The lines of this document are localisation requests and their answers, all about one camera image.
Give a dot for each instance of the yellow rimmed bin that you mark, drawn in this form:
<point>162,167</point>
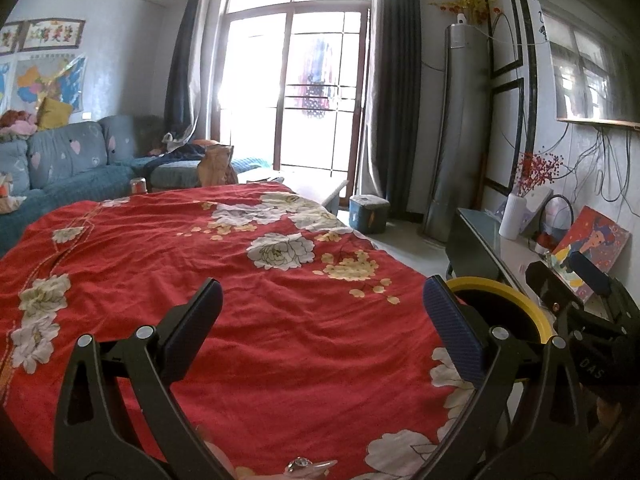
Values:
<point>490,285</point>

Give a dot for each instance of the glass balcony door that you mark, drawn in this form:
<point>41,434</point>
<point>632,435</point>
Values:
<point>290,85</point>

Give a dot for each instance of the orange floral cushion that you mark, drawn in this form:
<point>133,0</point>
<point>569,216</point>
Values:
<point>10,195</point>

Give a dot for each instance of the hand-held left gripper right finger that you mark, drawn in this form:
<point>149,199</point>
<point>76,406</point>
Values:
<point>450,315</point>

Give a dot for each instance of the pile of clothes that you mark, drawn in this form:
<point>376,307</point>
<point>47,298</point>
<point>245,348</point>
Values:
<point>17,125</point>

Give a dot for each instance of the yellow artificial flowers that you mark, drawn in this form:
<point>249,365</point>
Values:
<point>472,0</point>

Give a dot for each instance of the framed floral picture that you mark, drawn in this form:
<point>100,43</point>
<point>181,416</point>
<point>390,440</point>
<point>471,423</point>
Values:
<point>52,35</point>
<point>10,39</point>

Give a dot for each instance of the grey curtain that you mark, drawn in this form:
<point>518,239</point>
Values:
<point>185,60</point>
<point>392,85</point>

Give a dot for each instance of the world map poster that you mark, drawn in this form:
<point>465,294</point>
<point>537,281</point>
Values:
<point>5,85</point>

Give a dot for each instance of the yellow pillow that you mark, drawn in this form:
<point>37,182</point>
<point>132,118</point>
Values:
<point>54,112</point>

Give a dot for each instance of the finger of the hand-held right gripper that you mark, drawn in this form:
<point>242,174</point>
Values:
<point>545,280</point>
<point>590,270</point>

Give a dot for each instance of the blue storage stool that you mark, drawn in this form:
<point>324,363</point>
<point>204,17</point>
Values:
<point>369,212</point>

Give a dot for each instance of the hanging laundry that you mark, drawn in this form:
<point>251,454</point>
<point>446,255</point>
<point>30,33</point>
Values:
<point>317,77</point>

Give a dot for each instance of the person's right hand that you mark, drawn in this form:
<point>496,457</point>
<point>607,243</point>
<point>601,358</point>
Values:
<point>614,415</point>

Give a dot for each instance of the silver standing air conditioner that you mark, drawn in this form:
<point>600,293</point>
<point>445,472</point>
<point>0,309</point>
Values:
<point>460,135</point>

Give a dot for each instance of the person's left hand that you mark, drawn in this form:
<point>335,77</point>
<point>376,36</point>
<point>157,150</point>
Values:
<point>220,460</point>

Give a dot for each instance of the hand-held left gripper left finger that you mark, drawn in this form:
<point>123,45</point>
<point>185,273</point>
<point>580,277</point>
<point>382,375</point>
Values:
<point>197,312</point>

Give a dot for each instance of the wall mounted television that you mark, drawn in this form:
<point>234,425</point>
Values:
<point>595,70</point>

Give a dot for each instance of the white coffee table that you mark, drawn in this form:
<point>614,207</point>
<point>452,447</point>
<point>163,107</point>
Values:
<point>320,190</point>

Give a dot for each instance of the blue patterned sofa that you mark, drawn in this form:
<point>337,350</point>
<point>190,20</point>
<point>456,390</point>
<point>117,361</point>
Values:
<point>75,160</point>

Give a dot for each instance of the colourful country map poster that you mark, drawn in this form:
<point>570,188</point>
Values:
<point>50,82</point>

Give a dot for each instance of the brown paper bag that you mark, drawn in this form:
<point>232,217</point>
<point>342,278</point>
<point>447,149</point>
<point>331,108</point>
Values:
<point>216,165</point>

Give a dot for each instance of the red floral blanket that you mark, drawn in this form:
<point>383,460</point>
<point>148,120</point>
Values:
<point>200,260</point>

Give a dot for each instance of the red can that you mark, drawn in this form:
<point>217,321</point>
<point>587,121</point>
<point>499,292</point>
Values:
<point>138,186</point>

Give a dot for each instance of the pale purple box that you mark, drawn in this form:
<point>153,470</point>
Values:
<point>537,210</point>

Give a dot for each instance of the red portrait painting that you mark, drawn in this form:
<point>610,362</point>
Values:
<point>592,237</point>

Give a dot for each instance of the glass top cabinet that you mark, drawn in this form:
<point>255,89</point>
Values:
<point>475,245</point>

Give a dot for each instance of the dark clothes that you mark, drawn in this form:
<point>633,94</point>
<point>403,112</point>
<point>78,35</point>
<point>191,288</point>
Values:
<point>185,154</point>

